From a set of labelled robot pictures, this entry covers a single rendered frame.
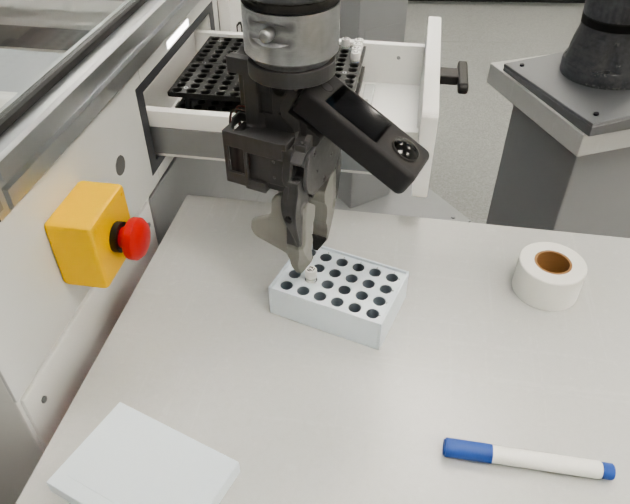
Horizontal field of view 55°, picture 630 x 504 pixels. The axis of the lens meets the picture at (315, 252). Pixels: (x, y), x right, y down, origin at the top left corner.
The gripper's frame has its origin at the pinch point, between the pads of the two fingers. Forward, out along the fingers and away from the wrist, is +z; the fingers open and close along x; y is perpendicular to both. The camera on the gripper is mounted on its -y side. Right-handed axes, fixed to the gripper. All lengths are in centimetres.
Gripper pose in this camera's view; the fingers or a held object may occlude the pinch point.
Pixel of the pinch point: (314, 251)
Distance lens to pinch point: 61.1
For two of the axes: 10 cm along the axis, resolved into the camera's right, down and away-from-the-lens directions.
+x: -4.2, 5.9, -6.9
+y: -9.1, -2.8, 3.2
